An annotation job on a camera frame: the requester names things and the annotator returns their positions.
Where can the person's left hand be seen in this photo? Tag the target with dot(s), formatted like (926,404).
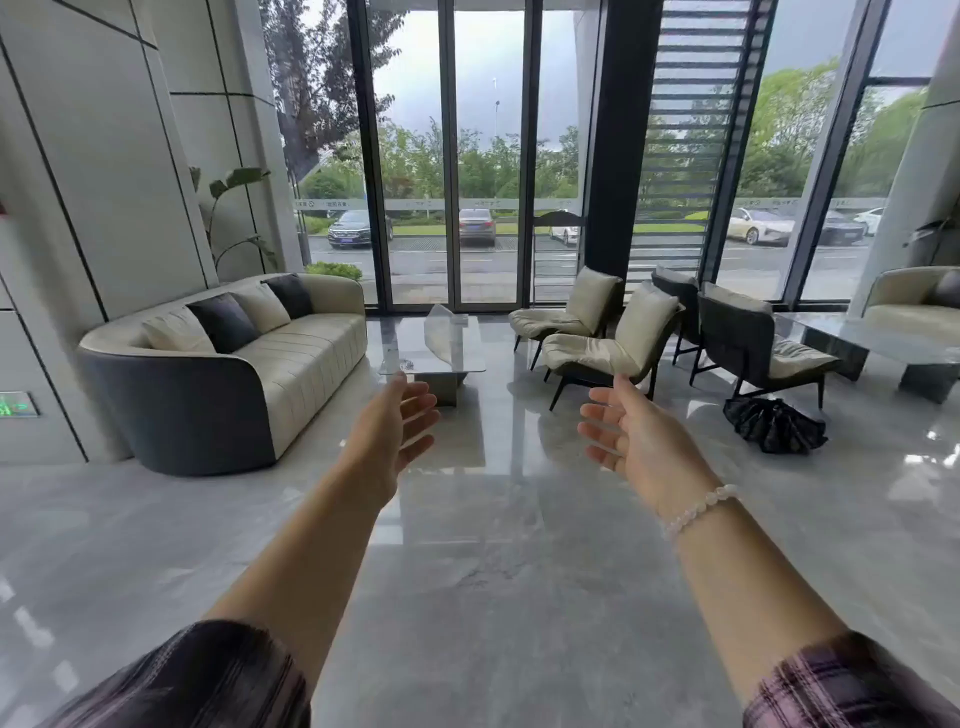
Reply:
(382,442)

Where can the person's right hand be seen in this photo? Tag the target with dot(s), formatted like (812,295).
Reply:
(651,450)

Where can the person's right thumb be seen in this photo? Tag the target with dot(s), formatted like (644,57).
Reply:
(625,391)

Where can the person's right middle finger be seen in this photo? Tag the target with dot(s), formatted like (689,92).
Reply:
(596,433)

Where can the person's left thumb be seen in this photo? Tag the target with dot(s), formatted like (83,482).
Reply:
(398,384)

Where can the person's right forearm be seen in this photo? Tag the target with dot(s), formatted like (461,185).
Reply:
(750,592)

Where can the person's left forearm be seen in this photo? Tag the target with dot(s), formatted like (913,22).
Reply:
(315,559)

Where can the beige lounge chair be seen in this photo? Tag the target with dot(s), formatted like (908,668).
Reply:
(622,341)
(577,311)

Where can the glass coffee table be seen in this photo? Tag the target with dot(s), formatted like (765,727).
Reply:
(442,356)

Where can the dark grey lounge chair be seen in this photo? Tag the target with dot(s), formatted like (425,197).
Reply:
(739,341)
(675,296)

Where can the low green shrub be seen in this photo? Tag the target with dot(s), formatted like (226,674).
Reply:
(334,271)

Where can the dark grey sofa cushion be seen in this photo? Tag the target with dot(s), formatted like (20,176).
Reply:
(223,322)
(289,295)

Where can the black folded umbrella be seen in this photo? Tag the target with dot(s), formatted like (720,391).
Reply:
(776,426)

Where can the beige sofa cushion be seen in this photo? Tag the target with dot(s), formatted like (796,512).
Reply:
(174,334)
(261,306)

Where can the dark grey parked car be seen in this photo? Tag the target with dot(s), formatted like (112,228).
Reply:
(352,229)

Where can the white parked car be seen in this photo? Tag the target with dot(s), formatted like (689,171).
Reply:
(870,219)
(566,234)

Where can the beige and grey long sofa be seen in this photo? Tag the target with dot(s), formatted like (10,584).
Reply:
(195,409)

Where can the white parked sedan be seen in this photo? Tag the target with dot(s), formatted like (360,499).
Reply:
(759,226)

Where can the tall leafy potted plant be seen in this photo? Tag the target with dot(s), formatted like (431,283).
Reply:
(232,225)

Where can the black framed glass doors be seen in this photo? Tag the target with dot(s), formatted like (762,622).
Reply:
(448,157)

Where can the black structural pillar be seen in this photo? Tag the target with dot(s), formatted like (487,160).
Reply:
(619,150)

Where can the large glass table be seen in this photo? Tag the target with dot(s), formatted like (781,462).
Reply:
(877,341)

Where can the grey window louvres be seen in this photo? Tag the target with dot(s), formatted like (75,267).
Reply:
(694,135)

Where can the black parked car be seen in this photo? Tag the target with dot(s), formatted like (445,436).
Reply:
(841,229)

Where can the plaid left shirt sleeve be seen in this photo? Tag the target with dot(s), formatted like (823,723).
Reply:
(202,682)

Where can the plaid shirt sleeve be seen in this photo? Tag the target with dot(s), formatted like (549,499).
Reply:
(202,682)
(847,690)

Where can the plaid right shirt sleeve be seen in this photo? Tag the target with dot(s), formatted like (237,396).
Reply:
(847,690)

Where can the green exit sign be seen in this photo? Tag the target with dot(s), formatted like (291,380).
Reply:
(16,405)

